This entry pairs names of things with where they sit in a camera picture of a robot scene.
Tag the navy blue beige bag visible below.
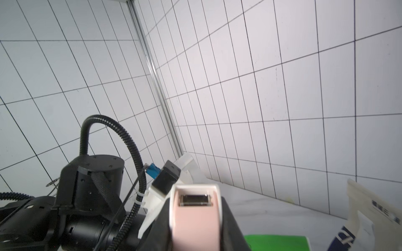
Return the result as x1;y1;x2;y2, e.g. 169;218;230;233
328;179;402;251

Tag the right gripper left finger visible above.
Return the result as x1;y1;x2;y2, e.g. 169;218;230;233
137;199;172;251

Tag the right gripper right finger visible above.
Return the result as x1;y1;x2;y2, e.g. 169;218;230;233
220;197;251;251

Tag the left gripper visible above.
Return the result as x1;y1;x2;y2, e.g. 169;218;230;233
0;114;148;251

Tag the green white bag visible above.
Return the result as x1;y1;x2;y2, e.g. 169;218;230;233
245;235;311;251

